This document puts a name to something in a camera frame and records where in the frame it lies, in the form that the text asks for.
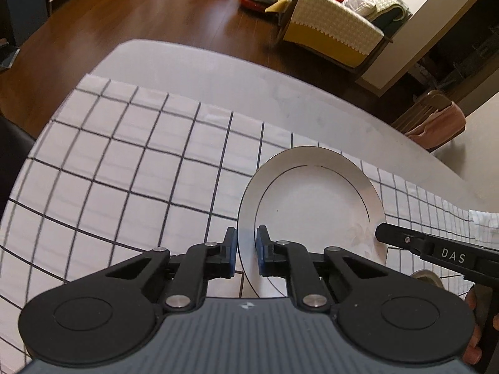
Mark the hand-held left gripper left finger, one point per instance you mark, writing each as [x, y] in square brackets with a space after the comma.
[232, 255]

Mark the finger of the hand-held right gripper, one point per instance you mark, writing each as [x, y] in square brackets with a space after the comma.
[397, 237]

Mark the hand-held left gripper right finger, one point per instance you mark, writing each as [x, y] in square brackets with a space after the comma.
[260, 257]

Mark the white plate with dark rim line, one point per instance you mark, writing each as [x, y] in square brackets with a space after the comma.
[312, 210]

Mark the person's right hand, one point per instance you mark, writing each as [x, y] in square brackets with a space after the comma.
[476, 319]

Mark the pink cloth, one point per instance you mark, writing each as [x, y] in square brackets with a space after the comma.
[440, 128]

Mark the white black checkered tablecloth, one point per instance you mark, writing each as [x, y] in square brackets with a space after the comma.
[117, 187]

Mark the yellow armchair with lace cover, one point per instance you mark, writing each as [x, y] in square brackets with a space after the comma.
[331, 27]

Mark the black chair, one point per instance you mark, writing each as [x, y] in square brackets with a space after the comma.
[11, 152]

